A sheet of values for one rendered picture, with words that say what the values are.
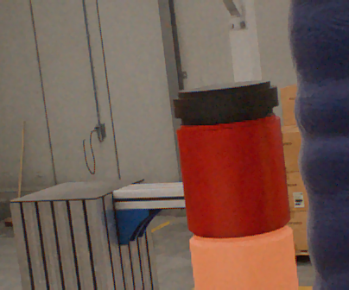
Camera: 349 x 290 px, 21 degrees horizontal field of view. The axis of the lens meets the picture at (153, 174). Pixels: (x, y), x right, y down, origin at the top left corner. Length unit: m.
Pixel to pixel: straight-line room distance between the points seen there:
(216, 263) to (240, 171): 0.05
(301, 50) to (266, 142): 1.42
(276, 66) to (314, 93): 10.29
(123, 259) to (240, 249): 1.85
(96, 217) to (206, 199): 1.75
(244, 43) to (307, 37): 3.38
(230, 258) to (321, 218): 1.46
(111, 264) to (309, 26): 0.77
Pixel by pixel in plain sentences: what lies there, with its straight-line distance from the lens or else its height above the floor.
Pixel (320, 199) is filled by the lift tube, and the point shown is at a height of 2.02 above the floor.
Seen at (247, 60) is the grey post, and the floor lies 2.21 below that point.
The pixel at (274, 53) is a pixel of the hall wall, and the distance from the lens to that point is 12.13.
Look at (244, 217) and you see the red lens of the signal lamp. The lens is 0.43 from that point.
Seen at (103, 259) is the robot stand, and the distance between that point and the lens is 2.20.
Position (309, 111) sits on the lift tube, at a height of 2.20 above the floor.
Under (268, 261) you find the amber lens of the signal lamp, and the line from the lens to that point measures 0.44.
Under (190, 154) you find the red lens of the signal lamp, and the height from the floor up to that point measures 2.31.
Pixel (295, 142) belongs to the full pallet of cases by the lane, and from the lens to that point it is 9.28.
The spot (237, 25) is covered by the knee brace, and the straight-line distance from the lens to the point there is 5.21.
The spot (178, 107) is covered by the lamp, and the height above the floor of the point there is 2.33.
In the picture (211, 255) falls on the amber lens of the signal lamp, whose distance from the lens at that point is 0.44.
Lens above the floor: 2.36
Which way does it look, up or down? 8 degrees down
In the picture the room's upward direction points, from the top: 7 degrees counter-clockwise
